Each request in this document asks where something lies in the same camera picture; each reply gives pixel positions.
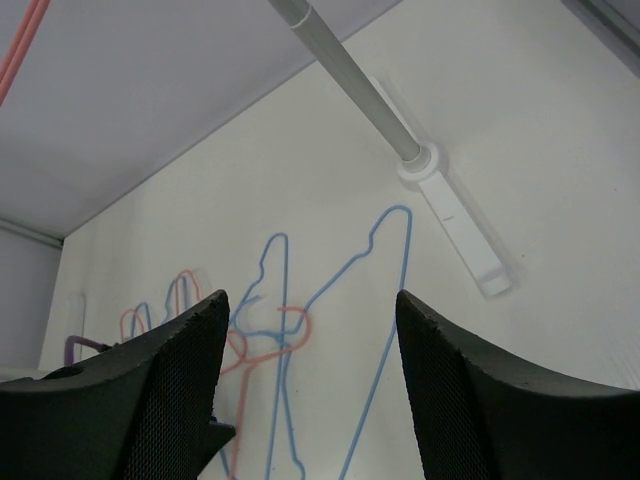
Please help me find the pink wire hanger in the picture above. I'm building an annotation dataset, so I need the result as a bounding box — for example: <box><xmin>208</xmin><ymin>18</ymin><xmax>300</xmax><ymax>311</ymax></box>
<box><xmin>119</xmin><ymin>269</ymin><xmax>202</xmax><ymax>341</ymax></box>
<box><xmin>221</xmin><ymin>305</ymin><xmax>313</xmax><ymax>443</ymax></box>

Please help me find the pink hung hanger two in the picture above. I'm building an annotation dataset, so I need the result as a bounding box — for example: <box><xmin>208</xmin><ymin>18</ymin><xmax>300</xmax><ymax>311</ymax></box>
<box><xmin>0</xmin><ymin>0</ymin><xmax>41</xmax><ymax>96</ymax></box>

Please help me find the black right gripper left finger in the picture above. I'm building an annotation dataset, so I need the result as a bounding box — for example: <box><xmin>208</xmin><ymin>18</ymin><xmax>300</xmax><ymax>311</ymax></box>
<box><xmin>1</xmin><ymin>290</ymin><xmax>235</xmax><ymax>479</ymax></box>

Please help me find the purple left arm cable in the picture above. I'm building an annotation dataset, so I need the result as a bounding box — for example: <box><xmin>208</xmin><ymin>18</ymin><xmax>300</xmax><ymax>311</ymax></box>
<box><xmin>64</xmin><ymin>334</ymin><xmax>121</xmax><ymax>364</ymax></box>

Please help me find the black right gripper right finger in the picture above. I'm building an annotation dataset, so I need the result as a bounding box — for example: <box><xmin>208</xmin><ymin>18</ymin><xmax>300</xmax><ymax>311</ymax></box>
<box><xmin>395</xmin><ymin>290</ymin><xmax>639</xmax><ymax>479</ymax></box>

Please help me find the pink hung hanger one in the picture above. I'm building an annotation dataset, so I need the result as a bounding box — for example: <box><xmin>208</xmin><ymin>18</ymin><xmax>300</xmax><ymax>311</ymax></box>
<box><xmin>0</xmin><ymin>0</ymin><xmax>49</xmax><ymax>109</ymax></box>

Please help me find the blue wire hanger right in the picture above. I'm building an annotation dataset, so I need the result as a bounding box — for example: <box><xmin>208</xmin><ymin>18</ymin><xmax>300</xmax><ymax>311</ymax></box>
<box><xmin>274</xmin><ymin>205</ymin><xmax>413</xmax><ymax>479</ymax></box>

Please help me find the blue wire hanger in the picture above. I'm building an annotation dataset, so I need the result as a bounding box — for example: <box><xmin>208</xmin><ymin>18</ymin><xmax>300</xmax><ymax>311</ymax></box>
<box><xmin>274</xmin><ymin>205</ymin><xmax>413</xmax><ymax>479</ymax></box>
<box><xmin>162</xmin><ymin>270</ymin><xmax>201</xmax><ymax>323</ymax></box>
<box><xmin>130</xmin><ymin>302</ymin><xmax>151</xmax><ymax>337</ymax></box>
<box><xmin>221</xmin><ymin>232</ymin><xmax>307</xmax><ymax>479</ymax></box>

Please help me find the grey clothes rack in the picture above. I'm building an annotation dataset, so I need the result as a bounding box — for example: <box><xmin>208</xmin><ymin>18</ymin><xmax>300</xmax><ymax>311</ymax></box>
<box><xmin>270</xmin><ymin>1</ymin><xmax>512</xmax><ymax>297</ymax></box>

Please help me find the blue wire hanger far left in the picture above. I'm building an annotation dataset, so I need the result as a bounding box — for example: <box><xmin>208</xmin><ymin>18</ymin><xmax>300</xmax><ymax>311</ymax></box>
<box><xmin>130</xmin><ymin>302</ymin><xmax>151</xmax><ymax>337</ymax></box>

